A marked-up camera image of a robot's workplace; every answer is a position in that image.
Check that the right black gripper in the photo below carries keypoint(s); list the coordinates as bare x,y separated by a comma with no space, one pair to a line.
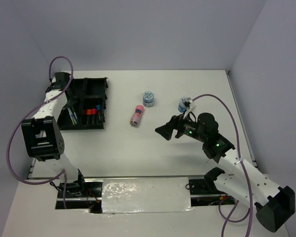
176,122

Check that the blue-lidded jar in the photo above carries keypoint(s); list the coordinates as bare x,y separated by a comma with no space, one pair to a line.
182,103
148,99

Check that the pink-capped clear tube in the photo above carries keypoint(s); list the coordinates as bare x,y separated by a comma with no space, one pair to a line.
135,119

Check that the blue pen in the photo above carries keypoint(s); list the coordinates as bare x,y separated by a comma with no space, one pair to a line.
71,116

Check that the green pen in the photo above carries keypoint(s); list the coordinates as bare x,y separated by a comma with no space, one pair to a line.
73,111

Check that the orange highlighter marker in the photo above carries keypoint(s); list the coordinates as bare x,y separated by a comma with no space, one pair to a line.
88,119

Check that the orange highlighter cap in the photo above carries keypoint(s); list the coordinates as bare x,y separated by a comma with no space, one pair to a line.
89,112

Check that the pink highlighter marker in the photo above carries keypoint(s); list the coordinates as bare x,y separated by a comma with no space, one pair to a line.
93,119

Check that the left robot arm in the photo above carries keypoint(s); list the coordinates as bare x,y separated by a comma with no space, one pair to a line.
43,138

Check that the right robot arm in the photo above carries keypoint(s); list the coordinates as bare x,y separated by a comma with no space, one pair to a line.
234,175

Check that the black four-compartment organizer tray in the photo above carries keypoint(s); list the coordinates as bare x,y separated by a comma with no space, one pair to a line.
84,94

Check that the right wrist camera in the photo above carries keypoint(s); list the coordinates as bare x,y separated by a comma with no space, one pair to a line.
191,109

